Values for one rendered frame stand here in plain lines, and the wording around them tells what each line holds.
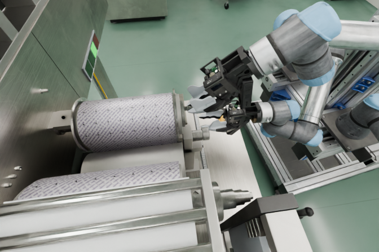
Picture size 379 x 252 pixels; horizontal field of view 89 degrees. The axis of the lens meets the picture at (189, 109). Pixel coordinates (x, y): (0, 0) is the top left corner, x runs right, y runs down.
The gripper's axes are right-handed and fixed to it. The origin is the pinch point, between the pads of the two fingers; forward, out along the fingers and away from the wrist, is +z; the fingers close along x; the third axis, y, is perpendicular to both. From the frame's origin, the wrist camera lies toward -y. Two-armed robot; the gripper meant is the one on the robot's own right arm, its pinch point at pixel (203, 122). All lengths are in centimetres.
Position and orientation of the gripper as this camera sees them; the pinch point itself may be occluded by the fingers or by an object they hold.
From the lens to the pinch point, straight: 72.0
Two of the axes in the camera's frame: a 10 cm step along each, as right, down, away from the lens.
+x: 1.3, 8.1, -5.7
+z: -9.9, 1.1, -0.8
